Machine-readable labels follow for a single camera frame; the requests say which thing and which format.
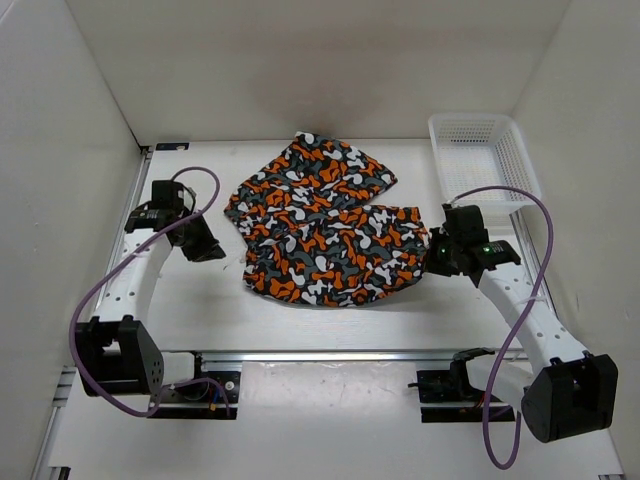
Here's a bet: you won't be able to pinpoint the front aluminium rail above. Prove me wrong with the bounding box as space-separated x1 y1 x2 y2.
194 348 546 365

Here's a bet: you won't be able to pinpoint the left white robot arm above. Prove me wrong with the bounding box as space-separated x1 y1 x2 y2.
74 205 225 400

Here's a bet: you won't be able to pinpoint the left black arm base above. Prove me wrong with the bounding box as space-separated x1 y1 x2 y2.
151 353 242 421

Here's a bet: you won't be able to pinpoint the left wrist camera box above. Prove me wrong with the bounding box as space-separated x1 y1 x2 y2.
178 184 196 212

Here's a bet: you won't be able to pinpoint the orange black camouflage shorts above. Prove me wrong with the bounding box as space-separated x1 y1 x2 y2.
224 132 429 308

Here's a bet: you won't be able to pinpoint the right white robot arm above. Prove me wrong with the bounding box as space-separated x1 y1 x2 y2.
427 204 618 443

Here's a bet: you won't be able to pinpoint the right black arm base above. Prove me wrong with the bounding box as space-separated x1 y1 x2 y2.
408 348 495 424

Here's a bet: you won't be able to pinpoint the white plastic mesh basket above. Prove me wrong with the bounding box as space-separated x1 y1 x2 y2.
428 113 541 200

